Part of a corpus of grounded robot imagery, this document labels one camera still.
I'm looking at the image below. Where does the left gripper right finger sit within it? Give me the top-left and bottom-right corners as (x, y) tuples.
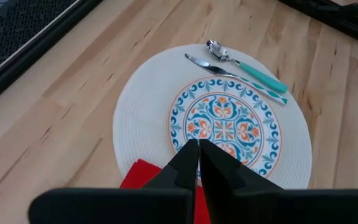
(199, 138), (358, 224)

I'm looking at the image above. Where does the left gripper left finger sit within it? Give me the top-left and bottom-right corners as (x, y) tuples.
(27, 138), (200, 224)

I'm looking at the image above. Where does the red cloth napkin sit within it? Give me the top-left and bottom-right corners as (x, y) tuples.
(119, 158), (213, 224)

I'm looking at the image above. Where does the blue orange patterned plate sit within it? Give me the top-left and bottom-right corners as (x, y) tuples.
(167, 76), (283, 188)

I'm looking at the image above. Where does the round white woven placemat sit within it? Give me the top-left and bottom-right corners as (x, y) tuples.
(112, 43), (313, 190)

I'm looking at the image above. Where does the spoon with teal handle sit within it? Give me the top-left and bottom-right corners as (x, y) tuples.
(206, 39), (289, 95)

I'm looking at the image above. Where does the knife with patterned teal handle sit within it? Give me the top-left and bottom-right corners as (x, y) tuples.
(184, 53), (289, 106)

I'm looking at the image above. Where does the black perforated floor mat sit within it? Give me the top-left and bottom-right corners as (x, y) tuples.
(0, 0), (81, 81)

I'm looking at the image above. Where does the black aluminium table frame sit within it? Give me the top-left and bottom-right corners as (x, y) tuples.
(0, 0), (358, 112)

